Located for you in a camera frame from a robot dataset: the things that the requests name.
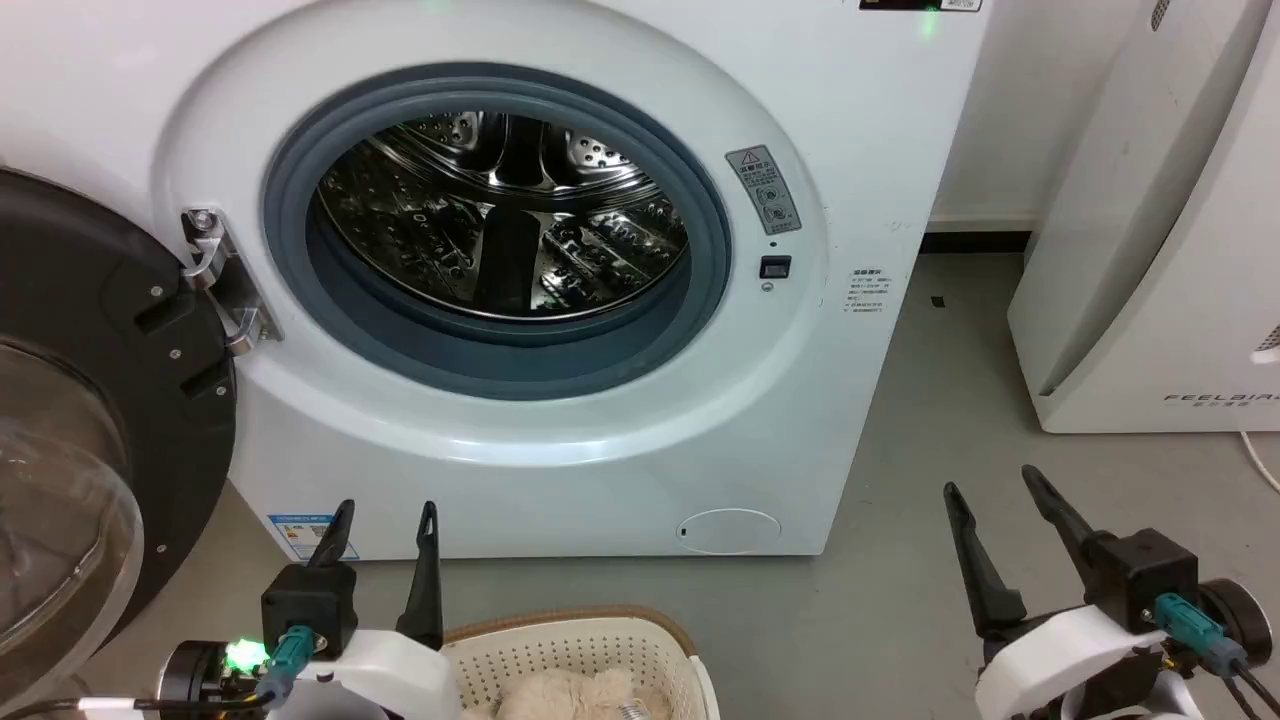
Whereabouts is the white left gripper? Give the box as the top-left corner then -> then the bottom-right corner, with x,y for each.
274,499 -> 464,720

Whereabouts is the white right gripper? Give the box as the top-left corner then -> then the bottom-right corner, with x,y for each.
943,465 -> 1169,720

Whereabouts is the beige plush toy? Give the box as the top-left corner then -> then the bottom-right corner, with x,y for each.
488,667 -> 674,720

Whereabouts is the stainless steel washing machine drum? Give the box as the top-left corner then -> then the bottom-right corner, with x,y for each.
317,110 -> 692,324

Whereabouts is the black glass washer door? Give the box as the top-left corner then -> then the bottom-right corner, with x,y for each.
0,165 -> 239,701

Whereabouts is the blue energy label sticker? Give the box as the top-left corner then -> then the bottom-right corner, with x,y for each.
266,513 -> 337,562

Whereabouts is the white perforated laundry basket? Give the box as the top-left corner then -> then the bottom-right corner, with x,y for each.
440,605 -> 722,720

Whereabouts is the oval filter cover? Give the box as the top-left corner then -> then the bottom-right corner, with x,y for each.
676,508 -> 784,555

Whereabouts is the small printed text sticker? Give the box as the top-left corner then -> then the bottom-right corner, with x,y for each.
844,266 -> 892,317

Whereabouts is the black baseboard strip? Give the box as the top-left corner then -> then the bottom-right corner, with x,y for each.
919,231 -> 1034,256

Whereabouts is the white air purifier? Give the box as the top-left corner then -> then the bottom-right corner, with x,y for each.
1006,0 -> 1280,435

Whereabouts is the metal door hinge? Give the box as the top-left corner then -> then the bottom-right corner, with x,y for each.
180,207 -> 282,357

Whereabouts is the grey rubber door gasket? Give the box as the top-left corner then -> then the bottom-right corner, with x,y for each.
262,62 -> 734,402

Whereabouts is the white front-load washing machine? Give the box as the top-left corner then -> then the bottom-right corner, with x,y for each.
0,0 -> 991,561

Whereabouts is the grey warning sticker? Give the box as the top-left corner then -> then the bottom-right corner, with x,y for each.
725,145 -> 803,237

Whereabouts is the teal-plug left gripper cable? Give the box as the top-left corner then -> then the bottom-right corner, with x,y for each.
0,625 -> 323,720

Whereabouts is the teal-plug gripper cable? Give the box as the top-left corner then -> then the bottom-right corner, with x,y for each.
1153,593 -> 1280,720
0,625 -> 323,720

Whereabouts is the teal-plug right gripper cable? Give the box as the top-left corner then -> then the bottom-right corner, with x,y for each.
1153,593 -> 1280,720

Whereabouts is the white power cable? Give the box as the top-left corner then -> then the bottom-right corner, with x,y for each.
1239,431 -> 1280,495

